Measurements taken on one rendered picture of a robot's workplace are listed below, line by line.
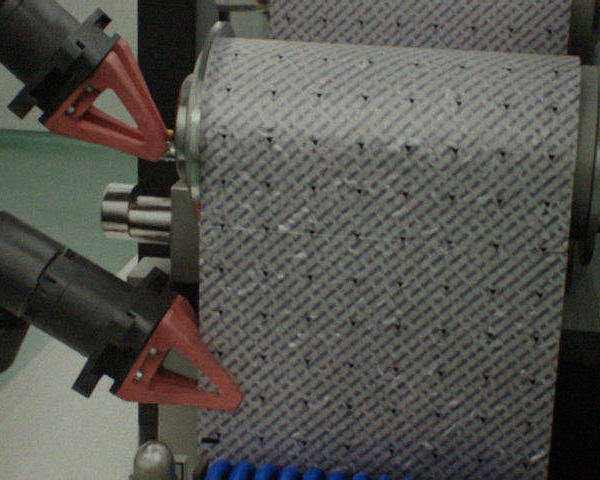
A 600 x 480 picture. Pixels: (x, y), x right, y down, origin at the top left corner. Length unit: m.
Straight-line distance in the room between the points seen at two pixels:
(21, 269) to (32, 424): 0.45
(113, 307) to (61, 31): 0.19
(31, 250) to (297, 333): 0.18
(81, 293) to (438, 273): 0.23
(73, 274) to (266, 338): 0.13
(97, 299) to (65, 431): 0.43
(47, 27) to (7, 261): 0.16
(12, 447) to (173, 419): 0.29
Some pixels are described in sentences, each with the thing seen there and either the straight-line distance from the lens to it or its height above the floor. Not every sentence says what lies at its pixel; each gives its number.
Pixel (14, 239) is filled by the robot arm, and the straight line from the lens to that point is 0.88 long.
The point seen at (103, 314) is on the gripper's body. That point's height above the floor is 1.14.
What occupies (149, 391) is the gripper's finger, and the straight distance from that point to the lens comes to 0.88.
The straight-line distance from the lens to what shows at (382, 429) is 0.88.
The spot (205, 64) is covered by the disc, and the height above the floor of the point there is 1.30.
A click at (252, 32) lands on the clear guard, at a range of 1.89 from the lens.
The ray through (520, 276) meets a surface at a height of 1.18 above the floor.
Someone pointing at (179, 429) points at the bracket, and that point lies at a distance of 1.00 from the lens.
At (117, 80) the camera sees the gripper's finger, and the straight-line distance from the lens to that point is 0.89.
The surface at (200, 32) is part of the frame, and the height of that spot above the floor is 1.27.
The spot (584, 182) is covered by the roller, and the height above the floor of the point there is 1.24.
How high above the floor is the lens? 1.43
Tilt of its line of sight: 16 degrees down
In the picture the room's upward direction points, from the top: 2 degrees clockwise
